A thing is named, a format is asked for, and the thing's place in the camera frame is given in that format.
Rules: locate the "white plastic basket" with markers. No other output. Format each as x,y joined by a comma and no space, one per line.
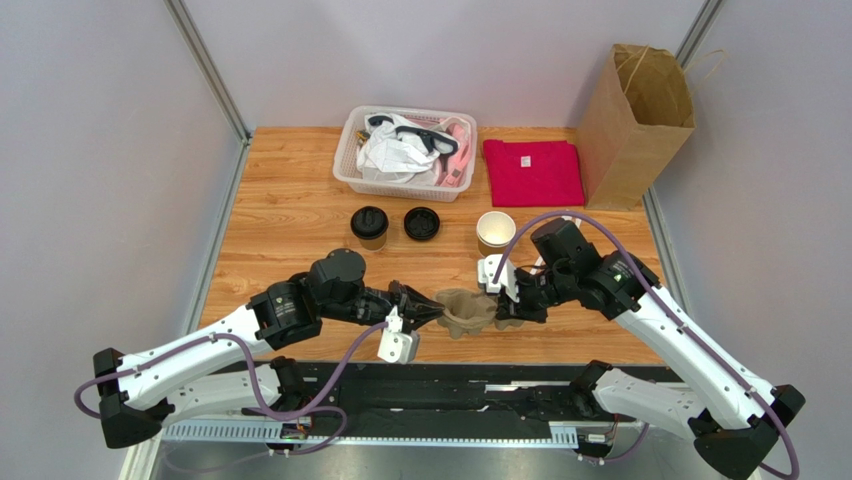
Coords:
344,166

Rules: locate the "black coffee cup lid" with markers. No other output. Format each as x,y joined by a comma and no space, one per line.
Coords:
369,223

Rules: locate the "black lid on table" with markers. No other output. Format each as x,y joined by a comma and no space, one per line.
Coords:
421,223

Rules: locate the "paper coffee cup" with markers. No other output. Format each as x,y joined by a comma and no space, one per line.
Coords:
374,244
494,231

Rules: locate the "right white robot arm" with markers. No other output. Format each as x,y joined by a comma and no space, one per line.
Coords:
732,416

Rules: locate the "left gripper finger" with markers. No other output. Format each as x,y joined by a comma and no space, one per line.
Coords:
412,305
413,323

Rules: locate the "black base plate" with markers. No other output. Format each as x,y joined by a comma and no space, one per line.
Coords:
445,403

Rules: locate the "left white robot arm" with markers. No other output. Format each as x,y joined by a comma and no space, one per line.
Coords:
212,370

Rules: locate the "brown paper bag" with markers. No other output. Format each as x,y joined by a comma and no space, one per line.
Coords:
638,117

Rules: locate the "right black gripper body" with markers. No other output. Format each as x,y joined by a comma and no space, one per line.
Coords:
514,304

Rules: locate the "red folded cloth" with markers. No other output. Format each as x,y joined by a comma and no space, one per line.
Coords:
534,174

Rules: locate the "brown cardboard cup carrier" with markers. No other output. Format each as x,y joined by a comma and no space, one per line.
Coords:
468,312

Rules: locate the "aluminium frame rail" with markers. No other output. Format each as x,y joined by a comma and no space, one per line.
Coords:
239,445

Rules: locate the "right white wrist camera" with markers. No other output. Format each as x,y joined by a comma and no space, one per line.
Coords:
496,276

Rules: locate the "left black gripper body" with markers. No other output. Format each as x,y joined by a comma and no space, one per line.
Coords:
371,306

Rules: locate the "white cloth in basket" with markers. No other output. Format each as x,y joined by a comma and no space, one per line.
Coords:
386,157

